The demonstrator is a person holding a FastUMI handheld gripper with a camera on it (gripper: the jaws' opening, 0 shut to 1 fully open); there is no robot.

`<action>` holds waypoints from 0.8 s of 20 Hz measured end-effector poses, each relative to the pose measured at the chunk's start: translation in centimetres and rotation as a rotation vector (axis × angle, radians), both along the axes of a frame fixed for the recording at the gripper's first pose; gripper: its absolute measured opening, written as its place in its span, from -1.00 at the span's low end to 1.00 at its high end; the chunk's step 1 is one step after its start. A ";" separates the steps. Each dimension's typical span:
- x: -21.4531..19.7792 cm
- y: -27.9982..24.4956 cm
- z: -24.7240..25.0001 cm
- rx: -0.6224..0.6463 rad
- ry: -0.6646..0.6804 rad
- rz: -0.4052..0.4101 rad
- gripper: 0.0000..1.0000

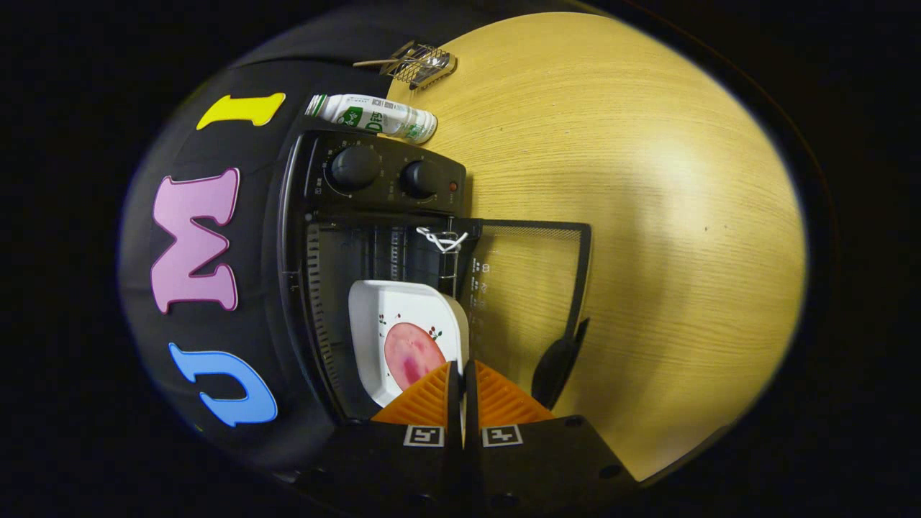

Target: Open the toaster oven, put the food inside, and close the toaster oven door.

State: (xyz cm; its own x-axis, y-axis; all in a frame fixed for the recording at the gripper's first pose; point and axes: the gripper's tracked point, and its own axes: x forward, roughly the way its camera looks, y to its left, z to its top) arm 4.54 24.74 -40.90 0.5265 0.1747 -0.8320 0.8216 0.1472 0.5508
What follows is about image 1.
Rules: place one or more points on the white square plate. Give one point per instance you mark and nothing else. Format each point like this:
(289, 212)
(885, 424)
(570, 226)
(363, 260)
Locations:
(403, 302)

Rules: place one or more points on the wooden stick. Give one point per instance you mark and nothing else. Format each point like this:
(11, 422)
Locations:
(370, 63)

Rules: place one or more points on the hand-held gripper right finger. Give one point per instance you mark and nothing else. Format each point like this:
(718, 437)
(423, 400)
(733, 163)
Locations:
(540, 467)

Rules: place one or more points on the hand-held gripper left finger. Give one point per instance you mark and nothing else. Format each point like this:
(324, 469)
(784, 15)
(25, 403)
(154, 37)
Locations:
(403, 467)

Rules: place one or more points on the white plastic bottle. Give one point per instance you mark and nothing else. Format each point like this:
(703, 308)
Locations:
(374, 115)

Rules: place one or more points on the black backdrop cloth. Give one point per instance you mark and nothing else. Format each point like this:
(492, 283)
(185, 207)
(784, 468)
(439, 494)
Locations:
(144, 288)

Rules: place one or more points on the black toaster oven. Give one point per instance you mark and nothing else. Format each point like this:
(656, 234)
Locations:
(388, 191)

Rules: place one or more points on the pink ham slice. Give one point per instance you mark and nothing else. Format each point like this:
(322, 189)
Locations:
(410, 352)

